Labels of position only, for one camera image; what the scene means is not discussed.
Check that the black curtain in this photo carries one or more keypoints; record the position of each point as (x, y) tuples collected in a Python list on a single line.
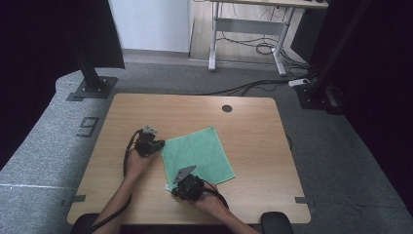
[(380, 81), (39, 65)]

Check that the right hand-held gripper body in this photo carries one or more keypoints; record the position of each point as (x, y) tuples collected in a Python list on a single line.
[(191, 188)]

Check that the black metal stand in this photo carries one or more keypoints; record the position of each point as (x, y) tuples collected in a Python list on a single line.
[(95, 86), (319, 96)]

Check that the black tape strip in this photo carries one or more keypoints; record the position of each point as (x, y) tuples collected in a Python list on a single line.
[(74, 97), (75, 199), (302, 200)]

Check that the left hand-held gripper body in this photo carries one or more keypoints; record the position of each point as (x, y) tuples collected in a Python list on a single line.
[(144, 144)]

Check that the black tape figure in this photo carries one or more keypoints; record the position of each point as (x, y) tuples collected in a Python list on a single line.
[(87, 126)]

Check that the person's right hand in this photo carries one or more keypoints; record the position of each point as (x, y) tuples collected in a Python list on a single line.
[(211, 200)]

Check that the person's left hand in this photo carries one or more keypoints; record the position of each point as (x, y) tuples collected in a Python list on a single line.
[(136, 165)]

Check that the black round table grommet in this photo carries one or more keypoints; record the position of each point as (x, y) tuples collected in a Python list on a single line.
[(227, 108)]

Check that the green microfibre cloth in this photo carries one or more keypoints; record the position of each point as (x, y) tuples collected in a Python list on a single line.
[(201, 156)]

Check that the white power strip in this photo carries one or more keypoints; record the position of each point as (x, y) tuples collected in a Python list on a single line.
[(298, 82)]

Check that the white desk frame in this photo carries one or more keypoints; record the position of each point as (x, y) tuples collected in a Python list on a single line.
[(246, 26)]

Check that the black chair armrest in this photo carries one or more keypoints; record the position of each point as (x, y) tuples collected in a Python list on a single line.
[(276, 224), (81, 222)]

